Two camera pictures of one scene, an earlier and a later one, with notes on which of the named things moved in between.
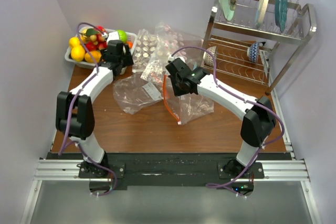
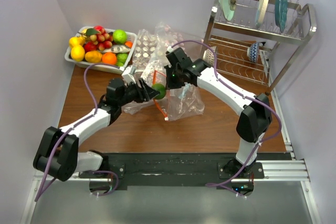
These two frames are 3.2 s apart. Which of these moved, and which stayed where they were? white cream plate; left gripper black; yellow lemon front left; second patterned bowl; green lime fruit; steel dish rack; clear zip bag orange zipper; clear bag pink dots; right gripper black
Moved: left gripper black; clear zip bag orange zipper; right gripper black
Stayed: steel dish rack; second patterned bowl; green lime fruit; white cream plate; yellow lemon front left; clear bag pink dots
